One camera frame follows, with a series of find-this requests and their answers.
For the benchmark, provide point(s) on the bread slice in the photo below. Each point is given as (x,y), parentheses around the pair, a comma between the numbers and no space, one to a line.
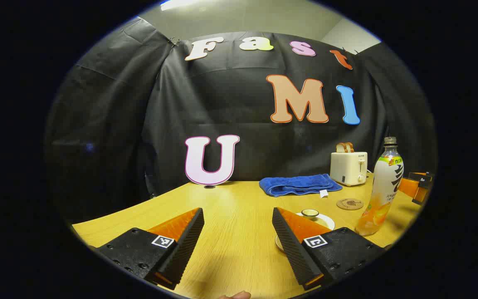
(349,147)
(340,147)

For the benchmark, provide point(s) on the black backdrop cloth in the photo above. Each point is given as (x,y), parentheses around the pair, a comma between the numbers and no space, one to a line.
(230,104)

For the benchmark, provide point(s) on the black backdrop clip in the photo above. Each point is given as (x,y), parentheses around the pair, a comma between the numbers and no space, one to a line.
(174,41)

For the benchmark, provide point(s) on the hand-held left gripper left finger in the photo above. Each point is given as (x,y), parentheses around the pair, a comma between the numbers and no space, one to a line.
(185,249)

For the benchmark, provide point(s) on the water bottle with white label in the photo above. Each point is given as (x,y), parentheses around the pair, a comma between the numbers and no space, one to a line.
(382,182)

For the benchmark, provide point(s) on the blue towel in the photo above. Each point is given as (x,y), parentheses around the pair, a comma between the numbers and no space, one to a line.
(297,185)

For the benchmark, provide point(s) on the golden teacup lid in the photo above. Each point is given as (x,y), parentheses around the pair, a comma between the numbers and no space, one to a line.
(310,213)

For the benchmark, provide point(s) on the golden teacup with white inside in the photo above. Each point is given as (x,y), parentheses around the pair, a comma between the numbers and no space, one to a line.
(326,221)

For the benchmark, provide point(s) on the round brown coaster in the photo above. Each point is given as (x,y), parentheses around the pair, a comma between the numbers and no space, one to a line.
(349,204)

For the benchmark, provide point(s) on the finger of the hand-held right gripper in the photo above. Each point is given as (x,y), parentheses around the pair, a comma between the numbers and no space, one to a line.
(409,187)
(423,178)

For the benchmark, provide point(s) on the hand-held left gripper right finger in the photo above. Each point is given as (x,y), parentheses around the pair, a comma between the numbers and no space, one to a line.
(291,249)

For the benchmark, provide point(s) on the white toaster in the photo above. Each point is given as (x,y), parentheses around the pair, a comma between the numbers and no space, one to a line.
(347,168)

